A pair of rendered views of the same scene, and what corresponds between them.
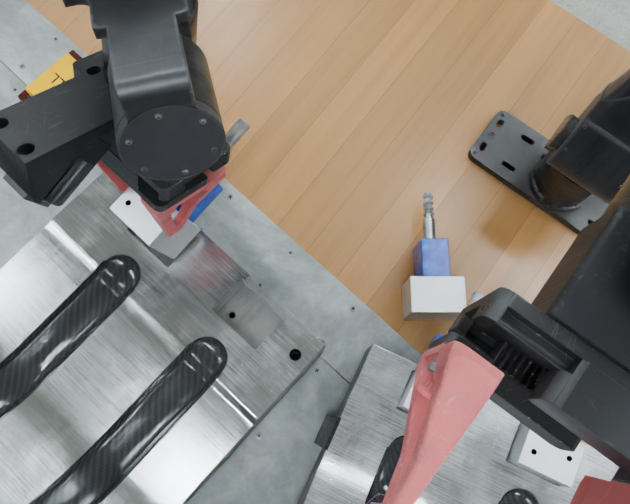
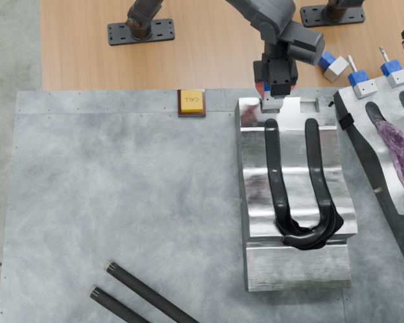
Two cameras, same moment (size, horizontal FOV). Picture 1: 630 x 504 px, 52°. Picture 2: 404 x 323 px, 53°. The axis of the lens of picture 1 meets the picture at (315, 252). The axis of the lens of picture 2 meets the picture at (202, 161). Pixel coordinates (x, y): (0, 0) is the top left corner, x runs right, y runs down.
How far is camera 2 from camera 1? 0.73 m
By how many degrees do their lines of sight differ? 12
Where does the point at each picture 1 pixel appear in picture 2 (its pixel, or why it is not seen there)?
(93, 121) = (286, 68)
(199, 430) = (327, 141)
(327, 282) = (304, 90)
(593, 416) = not seen: outside the picture
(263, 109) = (240, 61)
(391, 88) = not seen: hidden behind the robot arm
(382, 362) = (344, 92)
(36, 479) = (307, 182)
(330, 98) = (254, 42)
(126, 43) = (303, 38)
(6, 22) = (145, 100)
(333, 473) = (360, 125)
